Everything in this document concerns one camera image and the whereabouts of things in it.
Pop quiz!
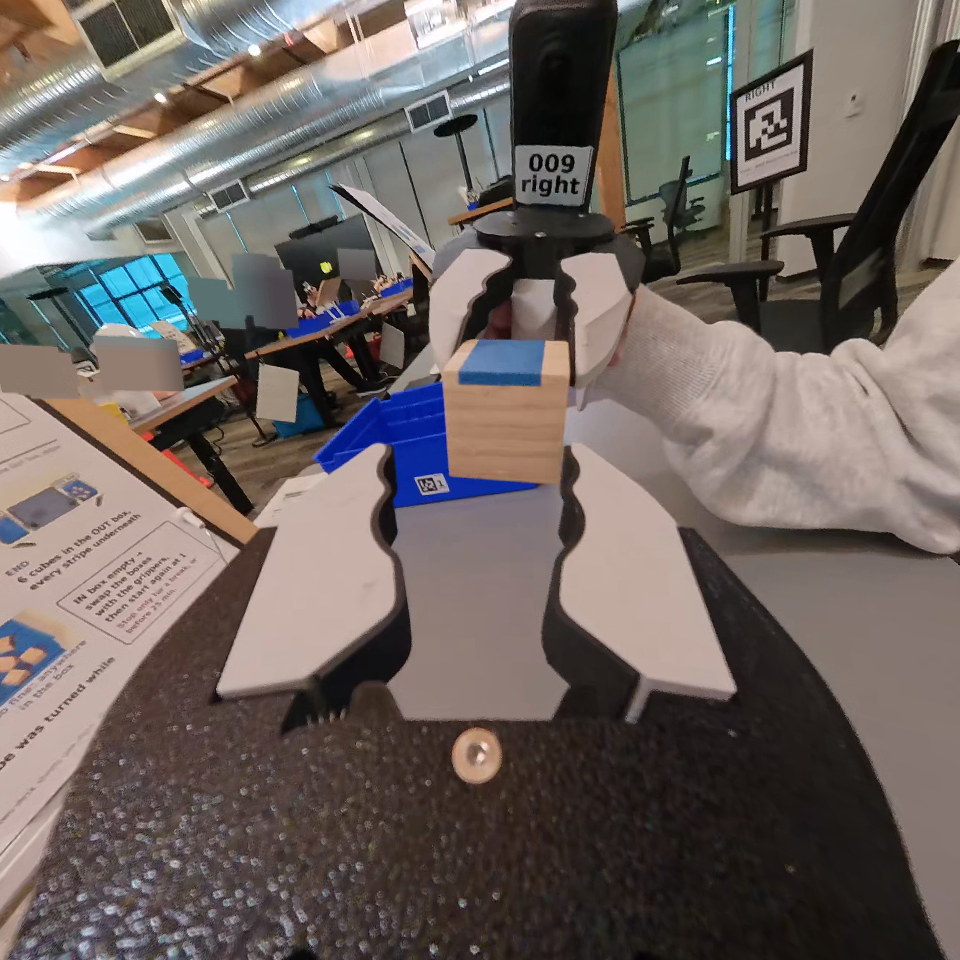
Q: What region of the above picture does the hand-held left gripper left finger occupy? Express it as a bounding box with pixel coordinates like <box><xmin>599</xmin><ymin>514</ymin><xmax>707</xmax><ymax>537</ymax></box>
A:
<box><xmin>216</xmin><ymin>442</ymin><xmax>414</xmax><ymax>721</ymax></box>

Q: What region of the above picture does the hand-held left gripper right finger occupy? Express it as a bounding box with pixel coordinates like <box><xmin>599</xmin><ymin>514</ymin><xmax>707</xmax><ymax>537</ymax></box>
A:
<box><xmin>540</xmin><ymin>442</ymin><xmax>740</xmax><ymax>725</ymax></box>

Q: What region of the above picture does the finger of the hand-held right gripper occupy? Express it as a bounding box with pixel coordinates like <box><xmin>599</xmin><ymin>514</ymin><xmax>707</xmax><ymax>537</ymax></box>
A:
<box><xmin>427</xmin><ymin>246</ymin><xmax>517</xmax><ymax>376</ymax></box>
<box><xmin>555</xmin><ymin>252</ymin><xmax>639</xmax><ymax>390</ymax></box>

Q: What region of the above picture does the blue-taped wooden cube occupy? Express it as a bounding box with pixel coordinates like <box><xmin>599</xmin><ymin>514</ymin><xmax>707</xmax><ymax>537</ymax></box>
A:
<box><xmin>442</xmin><ymin>339</ymin><xmax>567</xmax><ymax>485</ymax></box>

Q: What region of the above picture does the blue plastic bin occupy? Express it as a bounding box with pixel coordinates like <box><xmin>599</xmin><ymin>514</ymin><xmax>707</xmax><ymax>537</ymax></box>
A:
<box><xmin>313</xmin><ymin>382</ymin><xmax>541</xmax><ymax>507</ymax></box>

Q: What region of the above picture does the person's right forearm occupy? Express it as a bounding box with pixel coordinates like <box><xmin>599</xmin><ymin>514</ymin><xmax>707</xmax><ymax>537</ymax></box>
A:
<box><xmin>592</xmin><ymin>285</ymin><xmax>960</xmax><ymax>556</ymax></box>

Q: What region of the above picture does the wooden desk with black legs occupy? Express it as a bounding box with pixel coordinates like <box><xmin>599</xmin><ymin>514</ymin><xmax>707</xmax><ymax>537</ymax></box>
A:
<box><xmin>247</xmin><ymin>288</ymin><xmax>417</xmax><ymax>410</ymax></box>

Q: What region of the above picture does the wooden standing desk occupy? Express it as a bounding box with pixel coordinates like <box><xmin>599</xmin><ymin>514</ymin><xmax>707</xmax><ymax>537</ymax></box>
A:
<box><xmin>448</xmin><ymin>202</ymin><xmax>519</xmax><ymax>249</ymax></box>

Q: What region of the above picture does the tilted white display board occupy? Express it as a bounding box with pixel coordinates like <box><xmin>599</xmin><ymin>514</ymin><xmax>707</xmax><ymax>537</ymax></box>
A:
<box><xmin>330</xmin><ymin>182</ymin><xmax>438</xmax><ymax>275</ymax></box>

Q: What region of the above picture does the black floor lamp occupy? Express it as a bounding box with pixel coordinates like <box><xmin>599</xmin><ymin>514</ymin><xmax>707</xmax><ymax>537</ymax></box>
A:
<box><xmin>433</xmin><ymin>114</ymin><xmax>481</xmax><ymax>219</ymax></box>

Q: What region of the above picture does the black mesh office chair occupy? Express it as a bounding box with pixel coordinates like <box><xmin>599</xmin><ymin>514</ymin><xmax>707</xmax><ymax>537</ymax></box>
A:
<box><xmin>622</xmin><ymin>156</ymin><xmax>708</xmax><ymax>285</ymax></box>

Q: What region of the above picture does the wooden document stand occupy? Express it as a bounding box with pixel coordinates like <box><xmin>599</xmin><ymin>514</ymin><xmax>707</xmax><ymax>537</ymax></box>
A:
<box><xmin>41</xmin><ymin>396</ymin><xmax>260</xmax><ymax>546</ymax></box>

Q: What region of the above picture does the black-framed tag sign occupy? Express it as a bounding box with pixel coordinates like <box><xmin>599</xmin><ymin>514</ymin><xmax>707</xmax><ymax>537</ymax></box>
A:
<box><xmin>729</xmin><ymin>48</ymin><xmax>815</xmax><ymax>196</ymax></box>

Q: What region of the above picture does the printed instruction sheet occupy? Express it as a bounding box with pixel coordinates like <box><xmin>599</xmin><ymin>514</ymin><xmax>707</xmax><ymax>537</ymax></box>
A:
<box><xmin>0</xmin><ymin>393</ymin><xmax>230</xmax><ymax>856</ymax></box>

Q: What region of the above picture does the wooden post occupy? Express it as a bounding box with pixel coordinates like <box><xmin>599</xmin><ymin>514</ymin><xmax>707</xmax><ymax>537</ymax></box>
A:
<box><xmin>596</xmin><ymin>56</ymin><xmax>627</xmax><ymax>226</ymax></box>

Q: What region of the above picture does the black wall monitor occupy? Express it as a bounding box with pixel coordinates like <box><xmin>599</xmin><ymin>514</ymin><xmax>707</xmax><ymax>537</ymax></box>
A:
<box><xmin>273</xmin><ymin>217</ymin><xmax>372</xmax><ymax>282</ymax></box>

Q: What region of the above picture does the silver air duct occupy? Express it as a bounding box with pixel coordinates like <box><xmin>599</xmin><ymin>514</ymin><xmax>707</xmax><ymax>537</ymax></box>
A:
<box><xmin>90</xmin><ymin>63</ymin><xmax>522</xmax><ymax>207</ymax></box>
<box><xmin>0</xmin><ymin>15</ymin><xmax>421</xmax><ymax>151</ymax></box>

